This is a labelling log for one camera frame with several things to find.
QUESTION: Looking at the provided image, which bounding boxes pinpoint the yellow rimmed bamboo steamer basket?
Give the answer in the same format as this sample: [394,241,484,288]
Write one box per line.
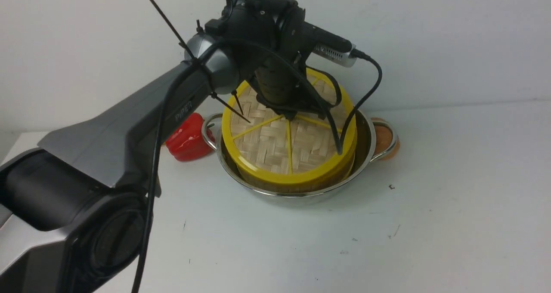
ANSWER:
[236,154,356,194]

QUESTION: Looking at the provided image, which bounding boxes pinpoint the stainless steel pot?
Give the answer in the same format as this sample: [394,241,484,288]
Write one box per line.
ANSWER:
[201,112,399,207]

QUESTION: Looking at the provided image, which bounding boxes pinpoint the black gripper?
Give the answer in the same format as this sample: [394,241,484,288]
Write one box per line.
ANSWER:
[205,0,329,120]

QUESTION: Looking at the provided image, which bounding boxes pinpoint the yellow woven bamboo steamer lid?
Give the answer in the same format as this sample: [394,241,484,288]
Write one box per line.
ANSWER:
[221,82,357,185]

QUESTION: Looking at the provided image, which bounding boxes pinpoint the orange toy fruit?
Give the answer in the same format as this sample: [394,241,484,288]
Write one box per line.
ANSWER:
[371,118,401,161]

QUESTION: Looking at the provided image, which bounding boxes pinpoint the black cable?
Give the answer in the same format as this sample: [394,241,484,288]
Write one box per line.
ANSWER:
[130,37,384,293]

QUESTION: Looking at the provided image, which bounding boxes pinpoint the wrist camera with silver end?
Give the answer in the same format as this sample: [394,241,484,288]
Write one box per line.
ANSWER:
[300,22,357,68]

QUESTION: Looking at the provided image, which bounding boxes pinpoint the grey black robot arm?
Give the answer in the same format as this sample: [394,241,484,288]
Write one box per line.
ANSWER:
[1,0,313,293]

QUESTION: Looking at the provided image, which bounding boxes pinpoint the red toy bell pepper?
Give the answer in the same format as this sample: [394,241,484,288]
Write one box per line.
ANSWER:
[165,113,213,162]

